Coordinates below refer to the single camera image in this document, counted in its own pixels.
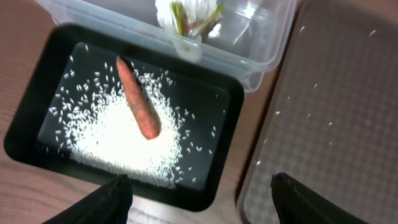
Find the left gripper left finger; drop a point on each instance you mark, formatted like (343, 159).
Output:
(107, 205)

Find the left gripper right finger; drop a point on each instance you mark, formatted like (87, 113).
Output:
(295, 203)

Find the orange carrot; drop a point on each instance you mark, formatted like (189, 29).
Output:
(141, 109)

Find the yellow green snack wrapper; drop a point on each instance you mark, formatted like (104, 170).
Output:
(194, 17)

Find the pile of white rice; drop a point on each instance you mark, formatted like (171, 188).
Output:
(89, 120)

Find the dark brown serving tray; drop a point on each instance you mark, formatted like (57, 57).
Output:
(332, 120)

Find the black bin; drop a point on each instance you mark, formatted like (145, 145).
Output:
(34, 118)

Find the clear plastic bin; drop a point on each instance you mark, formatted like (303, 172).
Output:
(247, 42)

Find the crumpled white tissue in bin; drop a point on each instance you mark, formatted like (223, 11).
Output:
(164, 16)

